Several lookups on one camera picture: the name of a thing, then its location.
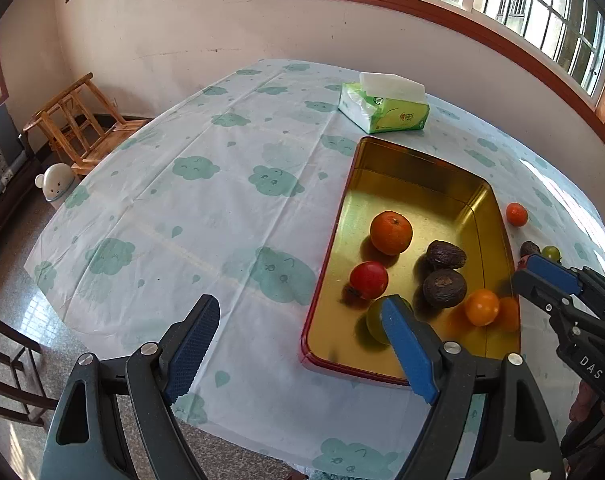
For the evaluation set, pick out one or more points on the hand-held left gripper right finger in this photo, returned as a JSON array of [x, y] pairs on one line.
[[410, 350]]

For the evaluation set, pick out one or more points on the large orange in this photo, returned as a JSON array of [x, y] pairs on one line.
[[391, 232]]

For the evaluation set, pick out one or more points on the white bear shaped bin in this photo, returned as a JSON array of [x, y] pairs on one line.
[[56, 185]]

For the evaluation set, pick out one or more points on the small red tomato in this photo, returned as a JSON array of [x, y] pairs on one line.
[[368, 280]]

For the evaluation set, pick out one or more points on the gold and maroon tin box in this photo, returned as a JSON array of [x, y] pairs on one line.
[[412, 185]]

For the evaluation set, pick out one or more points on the dark wooden chair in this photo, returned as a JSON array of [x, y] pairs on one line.
[[12, 355]]

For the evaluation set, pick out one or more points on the light wooden chair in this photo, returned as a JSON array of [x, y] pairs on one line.
[[90, 145]]

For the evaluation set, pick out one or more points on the person's right hand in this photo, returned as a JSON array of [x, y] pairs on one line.
[[581, 405]]

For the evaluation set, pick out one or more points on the dark wrinkled passion fruit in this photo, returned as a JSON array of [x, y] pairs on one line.
[[446, 255], [445, 288], [529, 248]]

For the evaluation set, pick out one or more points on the cloud print tablecloth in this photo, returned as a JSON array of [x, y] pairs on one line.
[[207, 210]]

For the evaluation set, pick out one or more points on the green tissue pack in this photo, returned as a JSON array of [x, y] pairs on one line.
[[387, 115]]

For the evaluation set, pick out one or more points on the small mandarin orange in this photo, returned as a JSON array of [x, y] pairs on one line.
[[516, 214]]

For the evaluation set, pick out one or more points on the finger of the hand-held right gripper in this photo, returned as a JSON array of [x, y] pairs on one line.
[[537, 287], [552, 272]]

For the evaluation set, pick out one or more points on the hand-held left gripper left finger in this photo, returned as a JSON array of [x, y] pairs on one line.
[[192, 350]]

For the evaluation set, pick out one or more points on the dark grey cabinet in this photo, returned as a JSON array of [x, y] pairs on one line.
[[5, 125]]

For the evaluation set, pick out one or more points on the green tomato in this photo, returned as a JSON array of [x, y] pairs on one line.
[[551, 252], [375, 322]]

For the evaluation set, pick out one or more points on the medium orange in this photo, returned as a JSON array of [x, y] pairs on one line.
[[481, 307]]

